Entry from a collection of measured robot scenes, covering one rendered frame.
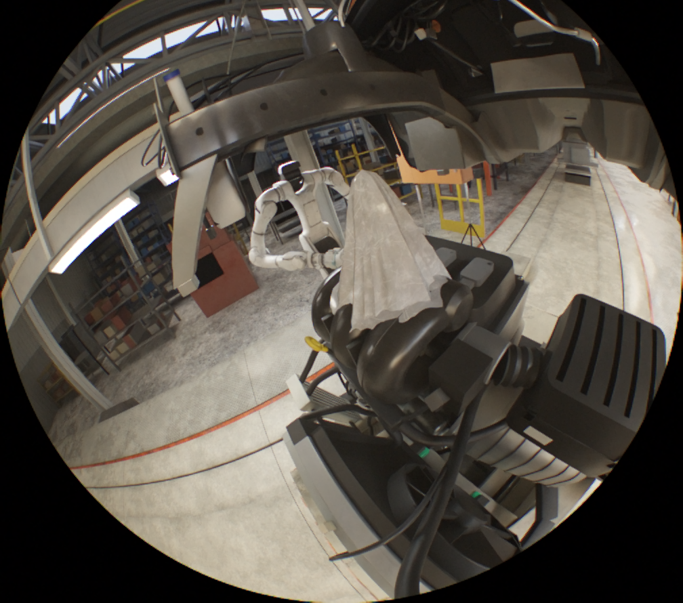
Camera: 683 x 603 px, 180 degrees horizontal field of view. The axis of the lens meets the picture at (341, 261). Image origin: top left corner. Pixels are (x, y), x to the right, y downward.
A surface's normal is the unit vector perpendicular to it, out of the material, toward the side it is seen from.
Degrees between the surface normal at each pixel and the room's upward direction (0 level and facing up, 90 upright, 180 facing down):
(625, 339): 0
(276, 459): 0
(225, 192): 100
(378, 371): 58
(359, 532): 16
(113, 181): 90
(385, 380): 64
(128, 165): 90
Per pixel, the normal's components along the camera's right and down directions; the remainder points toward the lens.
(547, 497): -0.29, -0.87
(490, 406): -0.60, -0.60
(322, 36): -0.33, 0.46
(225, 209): 0.51, 0.38
